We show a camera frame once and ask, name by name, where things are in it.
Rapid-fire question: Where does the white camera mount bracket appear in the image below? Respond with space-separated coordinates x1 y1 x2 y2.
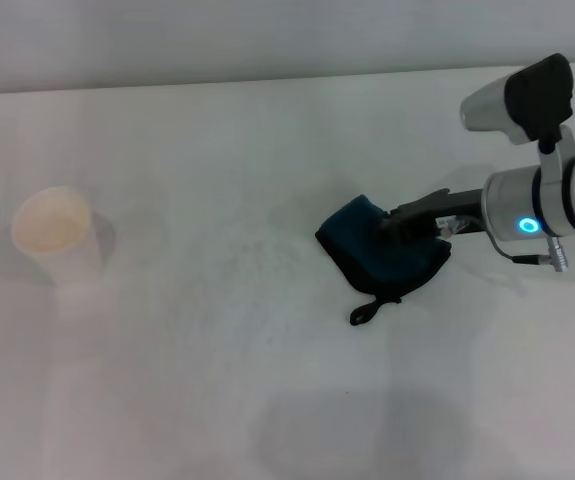
538 124 575 187

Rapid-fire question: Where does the thin black cable with plug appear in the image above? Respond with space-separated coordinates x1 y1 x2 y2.
486 230 568 274

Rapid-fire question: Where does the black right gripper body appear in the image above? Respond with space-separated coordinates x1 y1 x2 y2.
434 187 489 237

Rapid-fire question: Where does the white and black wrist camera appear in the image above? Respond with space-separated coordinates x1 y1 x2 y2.
459 53 575 147

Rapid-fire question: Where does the white paper cup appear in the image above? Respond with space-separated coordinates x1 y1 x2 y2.
10 185 104 290

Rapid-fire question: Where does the blue rag with black loop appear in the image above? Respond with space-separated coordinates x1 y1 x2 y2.
315 193 452 326

